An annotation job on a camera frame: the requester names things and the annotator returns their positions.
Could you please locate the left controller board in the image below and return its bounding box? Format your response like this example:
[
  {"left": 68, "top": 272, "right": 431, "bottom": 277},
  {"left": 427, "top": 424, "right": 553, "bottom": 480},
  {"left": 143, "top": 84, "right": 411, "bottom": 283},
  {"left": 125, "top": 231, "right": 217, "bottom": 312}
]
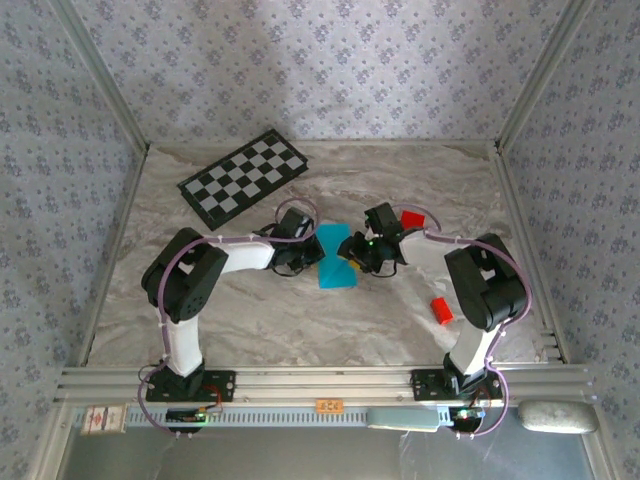
[{"left": 165, "top": 407, "right": 209, "bottom": 426}]

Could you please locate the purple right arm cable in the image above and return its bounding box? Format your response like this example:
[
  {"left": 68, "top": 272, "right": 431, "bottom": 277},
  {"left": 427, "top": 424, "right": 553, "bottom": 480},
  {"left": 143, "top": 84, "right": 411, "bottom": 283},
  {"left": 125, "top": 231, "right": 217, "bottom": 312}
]
[{"left": 394, "top": 202, "right": 534, "bottom": 441}]

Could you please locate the controller board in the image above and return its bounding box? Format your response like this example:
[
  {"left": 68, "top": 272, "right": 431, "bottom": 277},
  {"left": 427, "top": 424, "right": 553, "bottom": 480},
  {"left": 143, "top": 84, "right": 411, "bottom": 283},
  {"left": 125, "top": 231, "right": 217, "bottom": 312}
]
[
  {"left": 165, "top": 407, "right": 209, "bottom": 426},
  {"left": 448, "top": 407, "right": 487, "bottom": 425}
]

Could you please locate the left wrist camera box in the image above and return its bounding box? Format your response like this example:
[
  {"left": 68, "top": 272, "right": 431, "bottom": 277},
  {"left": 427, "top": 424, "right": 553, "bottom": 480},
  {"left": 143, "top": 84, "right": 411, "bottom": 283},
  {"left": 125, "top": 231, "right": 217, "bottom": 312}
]
[{"left": 276, "top": 208, "right": 312, "bottom": 240}]

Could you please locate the black and grey chessboard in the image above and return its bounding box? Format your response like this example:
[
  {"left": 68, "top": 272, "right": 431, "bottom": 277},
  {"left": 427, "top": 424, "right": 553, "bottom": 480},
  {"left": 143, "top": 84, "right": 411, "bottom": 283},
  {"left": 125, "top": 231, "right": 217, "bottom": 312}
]
[{"left": 176, "top": 128, "right": 309, "bottom": 232}]

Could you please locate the grey-blue box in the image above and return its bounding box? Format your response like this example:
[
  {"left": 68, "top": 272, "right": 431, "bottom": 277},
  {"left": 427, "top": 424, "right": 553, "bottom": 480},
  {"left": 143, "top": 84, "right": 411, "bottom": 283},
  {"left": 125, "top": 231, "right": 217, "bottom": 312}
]
[{"left": 367, "top": 406, "right": 442, "bottom": 433}]

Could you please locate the aluminium side rail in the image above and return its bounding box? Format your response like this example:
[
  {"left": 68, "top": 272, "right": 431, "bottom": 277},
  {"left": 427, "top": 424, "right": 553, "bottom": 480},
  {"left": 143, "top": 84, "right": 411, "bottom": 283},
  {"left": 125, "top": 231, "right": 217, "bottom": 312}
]
[
  {"left": 77, "top": 144, "right": 151, "bottom": 367},
  {"left": 492, "top": 144, "right": 569, "bottom": 365}
]

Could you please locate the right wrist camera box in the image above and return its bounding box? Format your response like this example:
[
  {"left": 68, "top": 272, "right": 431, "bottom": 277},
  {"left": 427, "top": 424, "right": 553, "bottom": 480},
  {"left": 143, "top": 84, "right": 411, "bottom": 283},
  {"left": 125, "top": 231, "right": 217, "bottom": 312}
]
[{"left": 363, "top": 202, "right": 404, "bottom": 236}]

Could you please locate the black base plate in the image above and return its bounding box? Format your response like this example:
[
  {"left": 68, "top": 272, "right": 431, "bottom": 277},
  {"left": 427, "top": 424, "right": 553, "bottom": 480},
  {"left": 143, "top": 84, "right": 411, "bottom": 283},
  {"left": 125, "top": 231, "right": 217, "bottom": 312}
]
[
  {"left": 144, "top": 368, "right": 237, "bottom": 403},
  {"left": 410, "top": 368, "right": 503, "bottom": 401}
]

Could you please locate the red and white card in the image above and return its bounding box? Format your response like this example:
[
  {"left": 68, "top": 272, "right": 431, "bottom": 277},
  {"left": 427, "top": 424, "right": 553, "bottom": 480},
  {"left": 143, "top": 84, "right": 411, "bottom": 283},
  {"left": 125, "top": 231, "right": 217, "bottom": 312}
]
[{"left": 81, "top": 405, "right": 127, "bottom": 436}]

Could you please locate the small red block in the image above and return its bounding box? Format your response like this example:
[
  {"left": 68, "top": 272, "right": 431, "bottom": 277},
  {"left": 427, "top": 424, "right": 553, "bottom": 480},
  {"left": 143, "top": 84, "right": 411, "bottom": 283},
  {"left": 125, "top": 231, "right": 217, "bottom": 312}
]
[{"left": 430, "top": 296, "right": 456, "bottom": 326}]

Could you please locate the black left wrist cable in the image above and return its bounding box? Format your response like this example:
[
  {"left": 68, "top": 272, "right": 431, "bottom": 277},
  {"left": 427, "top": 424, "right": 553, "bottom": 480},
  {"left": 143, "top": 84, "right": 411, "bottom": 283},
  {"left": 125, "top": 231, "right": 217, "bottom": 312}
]
[{"left": 269, "top": 259, "right": 307, "bottom": 279}]

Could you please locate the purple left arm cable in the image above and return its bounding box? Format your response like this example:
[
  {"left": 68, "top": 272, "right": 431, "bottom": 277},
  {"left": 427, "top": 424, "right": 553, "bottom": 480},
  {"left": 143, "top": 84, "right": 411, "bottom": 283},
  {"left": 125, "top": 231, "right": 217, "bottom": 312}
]
[{"left": 137, "top": 198, "right": 321, "bottom": 441}]

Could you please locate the aluminium frame post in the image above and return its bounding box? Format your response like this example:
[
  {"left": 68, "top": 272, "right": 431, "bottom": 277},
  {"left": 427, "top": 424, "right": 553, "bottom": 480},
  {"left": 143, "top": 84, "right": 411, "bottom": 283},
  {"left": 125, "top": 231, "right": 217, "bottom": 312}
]
[
  {"left": 48, "top": 0, "right": 151, "bottom": 154},
  {"left": 494, "top": 0, "right": 599, "bottom": 154}
]

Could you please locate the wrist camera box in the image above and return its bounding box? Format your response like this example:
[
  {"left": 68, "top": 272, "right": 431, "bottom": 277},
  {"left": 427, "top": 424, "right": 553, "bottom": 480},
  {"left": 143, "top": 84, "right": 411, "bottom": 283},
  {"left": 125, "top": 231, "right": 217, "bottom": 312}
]
[
  {"left": 276, "top": 208, "right": 312, "bottom": 240},
  {"left": 363, "top": 202, "right": 404, "bottom": 236}
]

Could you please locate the grey stone-like pad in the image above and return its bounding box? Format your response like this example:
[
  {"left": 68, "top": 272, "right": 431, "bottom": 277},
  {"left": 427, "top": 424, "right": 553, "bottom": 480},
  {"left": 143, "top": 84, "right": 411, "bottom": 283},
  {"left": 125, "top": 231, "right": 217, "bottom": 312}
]
[{"left": 516, "top": 399, "right": 599, "bottom": 435}]

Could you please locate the right controller board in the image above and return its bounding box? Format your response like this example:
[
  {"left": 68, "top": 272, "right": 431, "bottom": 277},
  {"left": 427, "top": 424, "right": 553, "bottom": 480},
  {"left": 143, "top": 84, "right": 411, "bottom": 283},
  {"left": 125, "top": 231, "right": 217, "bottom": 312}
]
[{"left": 448, "top": 407, "right": 487, "bottom": 425}]

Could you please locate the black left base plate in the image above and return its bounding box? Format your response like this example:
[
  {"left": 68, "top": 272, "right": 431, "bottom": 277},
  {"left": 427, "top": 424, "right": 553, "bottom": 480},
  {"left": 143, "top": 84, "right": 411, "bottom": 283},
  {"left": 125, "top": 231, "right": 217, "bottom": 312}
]
[{"left": 144, "top": 368, "right": 237, "bottom": 403}]

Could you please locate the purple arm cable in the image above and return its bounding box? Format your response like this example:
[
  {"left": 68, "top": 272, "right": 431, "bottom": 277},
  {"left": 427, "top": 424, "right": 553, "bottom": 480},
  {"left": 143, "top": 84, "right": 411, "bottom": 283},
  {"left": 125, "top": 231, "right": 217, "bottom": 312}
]
[
  {"left": 394, "top": 202, "right": 534, "bottom": 441},
  {"left": 137, "top": 198, "right": 321, "bottom": 441}
]

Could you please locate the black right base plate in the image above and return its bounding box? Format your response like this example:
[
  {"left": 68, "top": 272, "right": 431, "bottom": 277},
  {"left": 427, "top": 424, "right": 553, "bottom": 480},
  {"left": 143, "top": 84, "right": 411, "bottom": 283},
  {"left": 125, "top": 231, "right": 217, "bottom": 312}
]
[{"left": 410, "top": 368, "right": 503, "bottom": 401}]

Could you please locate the grey slotted cable tray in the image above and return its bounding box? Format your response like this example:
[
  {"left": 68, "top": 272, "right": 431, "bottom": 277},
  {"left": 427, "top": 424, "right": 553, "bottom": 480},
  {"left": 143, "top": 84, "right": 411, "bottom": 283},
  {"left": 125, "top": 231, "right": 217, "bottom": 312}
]
[{"left": 122, "top": 405, "right": 451, "bottom": 429}]

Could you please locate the aluminium mounting rail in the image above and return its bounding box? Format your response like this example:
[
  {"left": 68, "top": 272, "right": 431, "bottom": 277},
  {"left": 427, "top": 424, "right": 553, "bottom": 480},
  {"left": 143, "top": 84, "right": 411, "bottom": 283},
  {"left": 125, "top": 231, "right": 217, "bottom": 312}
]
[{"left": 53, "top": 364, "right": 599, "bottom": 404}]

